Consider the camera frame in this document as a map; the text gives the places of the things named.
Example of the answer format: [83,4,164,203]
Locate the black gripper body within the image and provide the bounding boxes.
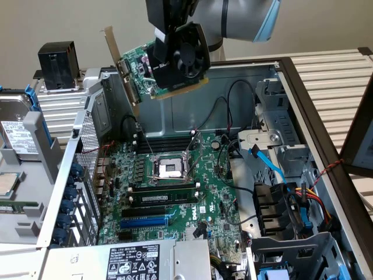
[145,0,202,30]

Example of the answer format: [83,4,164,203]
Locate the green graphics card black cooler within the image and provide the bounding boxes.
[100,22,210,117]

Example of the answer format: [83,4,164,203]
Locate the open grey PC case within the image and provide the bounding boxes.
[36,57,373,280]

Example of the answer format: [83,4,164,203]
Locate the thin steel locking lever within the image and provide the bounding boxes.
[139,125,157,160]

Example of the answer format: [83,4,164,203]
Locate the black plastic block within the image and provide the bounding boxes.
[33,40,85,94]

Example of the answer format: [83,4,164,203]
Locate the silver CPU socket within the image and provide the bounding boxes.
[147,151,195,187]

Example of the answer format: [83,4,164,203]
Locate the grey metal drive cage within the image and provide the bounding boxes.
[237,78,314,180]

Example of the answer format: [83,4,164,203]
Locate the black RAM slot white latches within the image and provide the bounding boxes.
[127,181,202,193]

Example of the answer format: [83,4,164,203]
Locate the hard drive in grey caddy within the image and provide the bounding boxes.
[0,83,54,146]

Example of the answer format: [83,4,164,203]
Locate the green motherboard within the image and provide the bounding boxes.
[96,132,247,265]

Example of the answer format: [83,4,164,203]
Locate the silver hard disk drive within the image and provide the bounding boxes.
[0,93,40,162]

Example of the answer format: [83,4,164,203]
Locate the long black expansion slot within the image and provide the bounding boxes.
[121,205,167,219]

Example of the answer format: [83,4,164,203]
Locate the blue expansion slot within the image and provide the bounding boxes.
[119,215,170,230]

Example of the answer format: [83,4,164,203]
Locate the grey parts rack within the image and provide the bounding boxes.
[0,111,64,244]

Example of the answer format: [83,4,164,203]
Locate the black plastic fan shroud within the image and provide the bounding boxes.
[252,181,298,237]

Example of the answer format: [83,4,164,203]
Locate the silver CPU chip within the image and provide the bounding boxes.
[0,171,27,197]

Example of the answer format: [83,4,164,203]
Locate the loose green RAM stick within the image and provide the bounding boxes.
[0,199,40,213]

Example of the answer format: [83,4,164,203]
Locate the silver power supply unit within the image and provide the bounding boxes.
[39,239,212,280]

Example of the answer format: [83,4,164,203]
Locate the dark framed panel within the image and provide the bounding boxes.
[339,74,373,177]

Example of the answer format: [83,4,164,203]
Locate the blue plastic drive latch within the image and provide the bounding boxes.
[299,200,315,235]

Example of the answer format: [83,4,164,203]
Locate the grey metal disk bay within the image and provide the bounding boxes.
[246,232,355,280]

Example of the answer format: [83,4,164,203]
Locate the black wire low arch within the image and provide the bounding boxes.
[194,96,230,132]

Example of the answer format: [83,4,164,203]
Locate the short black wire loop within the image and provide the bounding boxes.
[119,114,143,141]

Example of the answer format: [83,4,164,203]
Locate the black wire tall arch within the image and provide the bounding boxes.
[226,79,258,131]

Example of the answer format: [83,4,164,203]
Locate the thin red wire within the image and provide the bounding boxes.
[81,141,117,187]

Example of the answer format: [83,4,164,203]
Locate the blue flat data wire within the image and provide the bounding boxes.
[248,143,293,194]

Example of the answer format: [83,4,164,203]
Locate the black wire across motherboard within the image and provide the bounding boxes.
[217,139,255,195]

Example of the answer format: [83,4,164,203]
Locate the black curled fan wire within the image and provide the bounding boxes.
[226,200,259,226]

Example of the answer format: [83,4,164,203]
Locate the yellow red power wires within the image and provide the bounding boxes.
[293,187,333,224]

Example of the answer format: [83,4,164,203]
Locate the red black twisted wire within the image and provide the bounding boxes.
[309,158,345,190]

